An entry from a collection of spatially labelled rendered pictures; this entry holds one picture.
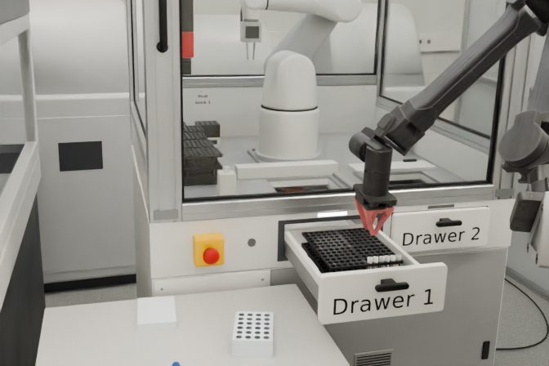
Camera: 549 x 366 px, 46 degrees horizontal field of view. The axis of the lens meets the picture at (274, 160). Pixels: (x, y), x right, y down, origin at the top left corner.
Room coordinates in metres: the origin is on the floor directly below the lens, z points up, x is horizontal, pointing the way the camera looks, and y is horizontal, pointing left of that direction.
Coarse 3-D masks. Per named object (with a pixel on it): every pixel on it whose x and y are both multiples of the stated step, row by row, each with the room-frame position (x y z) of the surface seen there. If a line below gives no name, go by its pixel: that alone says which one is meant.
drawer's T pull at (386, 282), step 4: (384, 280) 1.24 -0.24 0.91; (388, 280) 1.24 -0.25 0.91; (392, 280) 1.24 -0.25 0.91; (380, 284) 1.22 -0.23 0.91; (384, 284) 1.22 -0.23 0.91; (388, 284) 1.22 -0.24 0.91; (392, 284) 1.22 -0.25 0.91; (396, 284) 1.22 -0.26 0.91; (400, 284) 1.22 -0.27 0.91; (404, 284) 1.22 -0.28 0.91; (408, 284) 1.23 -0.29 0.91; (376, 288) 1.21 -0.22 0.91; (380, 288) 1.21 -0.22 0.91; (384, 288) 1.21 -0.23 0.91; (388, 288) 1.21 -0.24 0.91; (392, 288) 1.22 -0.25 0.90; (396, 288) 1.22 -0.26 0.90; (400, 288) 1.22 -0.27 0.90; (404, 288) 1.22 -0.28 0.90
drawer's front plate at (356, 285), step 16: (336, 272) 1.24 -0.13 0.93; (352, 272) 1.24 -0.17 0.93; (368, 272) 1.24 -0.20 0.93; (384, 272) 1.25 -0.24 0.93; (400, 272) 1.26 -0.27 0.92; (416, 272) 1.27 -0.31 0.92; (432, 272) 1.28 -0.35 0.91; (320, 288) 1.22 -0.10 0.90; (336, 288) 1.22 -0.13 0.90; (352, 288) 1.23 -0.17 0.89; (368, 288) 1.24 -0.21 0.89; (416, 288) 1.27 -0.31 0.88; (432, 288) 1.28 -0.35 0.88; (320, 304) 1.21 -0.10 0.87; (336, 304) 1.22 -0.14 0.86; (400, 304) 1.26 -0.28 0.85; (416, 304) 1.27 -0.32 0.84; (432, 304) 1.28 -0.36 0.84; (320, 320) 1.21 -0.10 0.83; (336, 320) 1.22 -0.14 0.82; (352, 320) 1.23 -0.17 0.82
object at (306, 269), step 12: (300, 228) 1.58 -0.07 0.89; (312, 228) 1.58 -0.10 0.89; (324, 228) 1.59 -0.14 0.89; (336, 228) 1.60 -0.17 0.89; (348, 228) 1.61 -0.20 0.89; (288, 240) 1.51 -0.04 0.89; (300, 240) 1.57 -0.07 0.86; (384, 240) 1.53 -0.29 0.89; (288, 252) 1.50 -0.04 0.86; (300, 252) 1.42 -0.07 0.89; (396, 252) 1.46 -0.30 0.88; (300, 264) 1.41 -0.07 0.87; (312, 264) 1.35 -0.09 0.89; (408, 264) 1.40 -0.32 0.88; (300, 276) 1.41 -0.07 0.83; (312, 276) 1.33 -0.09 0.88; (312, 288) 1.32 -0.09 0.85
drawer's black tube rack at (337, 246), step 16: (320, 240) 1.49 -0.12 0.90; (336, 240) 1.49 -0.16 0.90; (352, 240) 1.49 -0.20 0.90; (368, 240) 1.49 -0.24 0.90; (320, 256) 1.39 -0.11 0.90; (336, 256) 1.40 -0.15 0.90; (352, 256) 1.39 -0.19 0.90; (368, 256) 1.40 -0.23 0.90; (384, 256) 1.40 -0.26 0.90; (320, 272) 1.43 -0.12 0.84
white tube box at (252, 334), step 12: (240, 312) 1.30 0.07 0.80; (252, 312) 1.30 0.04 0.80; (264, 312) 1.30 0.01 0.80; (240, 324) 1.24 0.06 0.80; (252, 324) 1.25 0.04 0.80; (264, 324) 1.25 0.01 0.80; (240, 336) 1.20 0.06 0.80; (252, 336) 1.20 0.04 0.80; (264, 336) 1.20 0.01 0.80; (240, 348) 1.18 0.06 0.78; (252, 348) 1.18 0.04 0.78; (264, 348) 1.18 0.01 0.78
